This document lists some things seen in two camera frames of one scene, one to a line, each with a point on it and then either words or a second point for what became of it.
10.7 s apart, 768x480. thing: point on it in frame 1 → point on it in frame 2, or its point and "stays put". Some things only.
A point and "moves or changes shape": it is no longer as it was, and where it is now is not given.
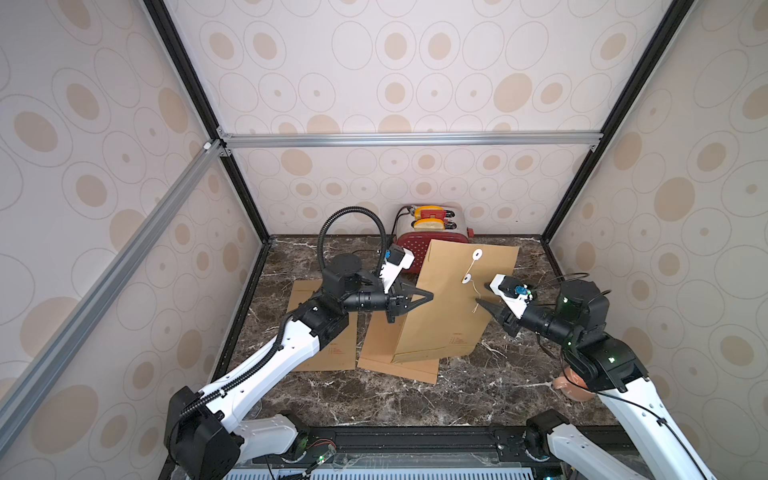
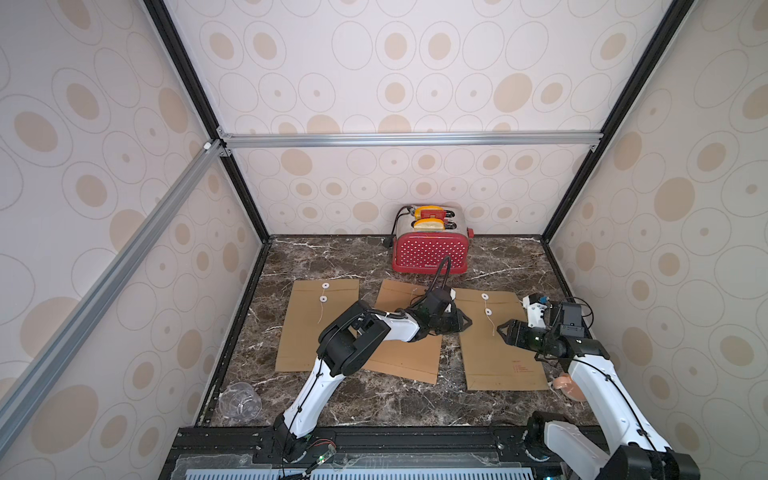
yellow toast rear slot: (418, 212) stays put
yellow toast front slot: (429, 224) stays put
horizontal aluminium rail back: (406, 139) stays put
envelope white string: (476, 255) moves or changes shape
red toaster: (418, 224) stays put
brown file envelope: (379, 348) stays put
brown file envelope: (454, 321) → (490, 363)
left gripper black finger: (409, 291) → (462, 321)
